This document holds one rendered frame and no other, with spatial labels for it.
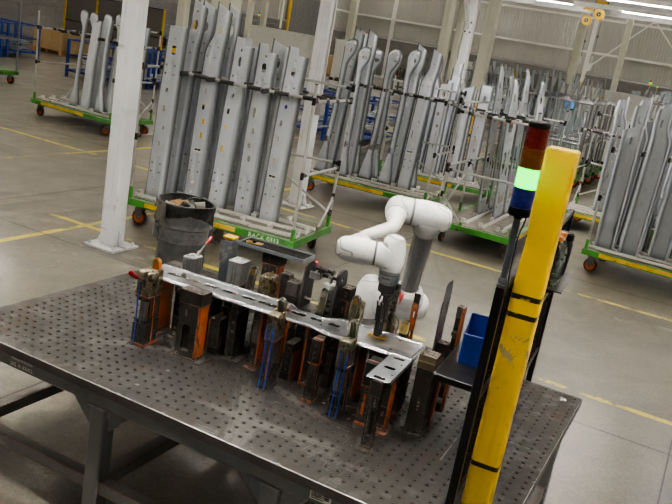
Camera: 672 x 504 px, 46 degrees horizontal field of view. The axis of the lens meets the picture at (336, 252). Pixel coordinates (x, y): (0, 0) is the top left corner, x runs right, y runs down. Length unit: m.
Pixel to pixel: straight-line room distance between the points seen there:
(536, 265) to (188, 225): 4.18
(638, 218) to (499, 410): 7.43
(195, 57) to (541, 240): 6.23
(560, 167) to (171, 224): 4.34
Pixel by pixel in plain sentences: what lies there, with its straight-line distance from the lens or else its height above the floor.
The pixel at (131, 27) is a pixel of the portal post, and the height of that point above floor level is 1.98.
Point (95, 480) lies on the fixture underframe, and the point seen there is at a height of 0.24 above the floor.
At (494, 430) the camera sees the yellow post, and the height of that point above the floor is 1.01.
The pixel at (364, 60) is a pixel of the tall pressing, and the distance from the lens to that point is 11.35.
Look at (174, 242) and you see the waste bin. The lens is 6.55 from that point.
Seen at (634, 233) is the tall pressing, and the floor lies 0.56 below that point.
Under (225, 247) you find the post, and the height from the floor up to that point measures 1.10.
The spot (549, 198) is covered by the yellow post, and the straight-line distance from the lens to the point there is 2.65.
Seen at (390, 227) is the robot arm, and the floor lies 1.44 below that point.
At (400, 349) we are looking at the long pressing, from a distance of 3.42.
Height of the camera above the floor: 2.23
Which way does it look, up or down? 15 degrees down
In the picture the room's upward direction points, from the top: 10 degrees clockwise
